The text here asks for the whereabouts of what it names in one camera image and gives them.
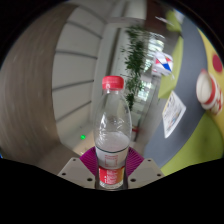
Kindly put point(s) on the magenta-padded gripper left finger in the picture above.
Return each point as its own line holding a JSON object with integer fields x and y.
{"x": 87, "y": 161}

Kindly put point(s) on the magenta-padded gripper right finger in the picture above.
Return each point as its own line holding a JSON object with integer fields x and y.
{"x": 135, "y": 161}

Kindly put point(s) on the clear red-capped water bottle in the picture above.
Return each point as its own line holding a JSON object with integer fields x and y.
{"x": 112, "y": 146}

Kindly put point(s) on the green exit sign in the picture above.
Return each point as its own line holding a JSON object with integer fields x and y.
{"x": 82, "y": 137}

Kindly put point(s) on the white printed magazine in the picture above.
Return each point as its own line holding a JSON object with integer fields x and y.
{"x": 173, "y": 115}

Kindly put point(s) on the row of potted green plants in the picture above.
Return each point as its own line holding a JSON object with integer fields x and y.
{"x": 135, "y": 63}

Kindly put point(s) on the red white floral mug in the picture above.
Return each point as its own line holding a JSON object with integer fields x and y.
{"x": 208, "y": 91}

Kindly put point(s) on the red white blue polyhedron box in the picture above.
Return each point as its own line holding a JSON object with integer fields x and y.
{"x": 163, "y": 63}

